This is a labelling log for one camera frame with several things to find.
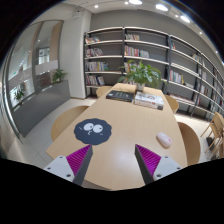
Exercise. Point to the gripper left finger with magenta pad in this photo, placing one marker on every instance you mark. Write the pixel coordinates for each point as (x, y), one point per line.
(72, 167)

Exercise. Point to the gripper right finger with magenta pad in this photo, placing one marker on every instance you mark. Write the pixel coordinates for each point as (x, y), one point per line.
(153, 166)

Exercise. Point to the white pink computer mouse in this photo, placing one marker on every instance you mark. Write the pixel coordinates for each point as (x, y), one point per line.
(165, 140)

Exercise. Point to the dark round cartoon mouse pad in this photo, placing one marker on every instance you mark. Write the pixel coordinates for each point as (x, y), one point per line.
(93, 131)

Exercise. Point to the wooden chair near right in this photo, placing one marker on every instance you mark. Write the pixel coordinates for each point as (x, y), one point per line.
(191, 142)

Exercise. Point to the wooden chair near left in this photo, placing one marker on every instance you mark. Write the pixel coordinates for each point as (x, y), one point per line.
(65, 119)

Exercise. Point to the wooden chair far right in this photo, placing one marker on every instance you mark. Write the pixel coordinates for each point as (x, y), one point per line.
(174, 105)

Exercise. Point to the white book stack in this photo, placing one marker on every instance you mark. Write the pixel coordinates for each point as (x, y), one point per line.
(149, 100)

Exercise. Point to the wooden chair by shelf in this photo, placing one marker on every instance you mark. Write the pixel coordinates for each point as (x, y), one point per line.
(217, 130)

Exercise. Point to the black book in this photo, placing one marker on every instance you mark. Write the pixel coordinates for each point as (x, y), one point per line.
(120, 95)

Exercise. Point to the wooden chair far left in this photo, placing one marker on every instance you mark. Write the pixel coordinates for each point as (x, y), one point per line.
(102, 90)

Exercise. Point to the small plant by window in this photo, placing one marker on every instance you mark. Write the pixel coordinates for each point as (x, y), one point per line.
(18, 95)

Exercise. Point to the green potted plant on table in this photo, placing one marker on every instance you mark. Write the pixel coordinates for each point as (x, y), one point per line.
(141, 75)

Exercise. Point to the potted plant on ledge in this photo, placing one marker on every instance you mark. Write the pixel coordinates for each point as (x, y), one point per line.
(59, 75)

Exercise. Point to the large grey bookshelf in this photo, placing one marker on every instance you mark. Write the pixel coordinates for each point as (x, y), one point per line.
(194, 79)

